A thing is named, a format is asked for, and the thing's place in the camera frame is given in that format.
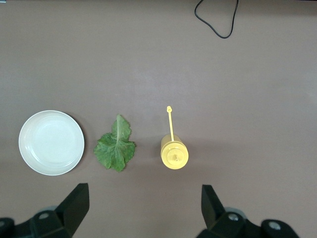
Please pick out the green lettuce leaf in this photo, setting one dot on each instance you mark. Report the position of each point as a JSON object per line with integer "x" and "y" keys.
{"x": 115, "y": 151}

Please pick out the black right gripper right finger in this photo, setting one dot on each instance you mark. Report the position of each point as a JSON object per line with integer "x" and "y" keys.
{"x": 213, "y": 213}

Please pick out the yellow squeeze bottle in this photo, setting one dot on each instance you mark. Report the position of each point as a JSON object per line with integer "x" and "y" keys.
{"x": 174, "y": 153}

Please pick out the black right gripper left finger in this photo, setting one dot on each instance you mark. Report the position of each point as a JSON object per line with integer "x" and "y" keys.
{"x": 71, "y": 210}

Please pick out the off-white round plate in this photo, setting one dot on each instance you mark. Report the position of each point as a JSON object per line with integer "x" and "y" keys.
{"x": 50, "y": 142}

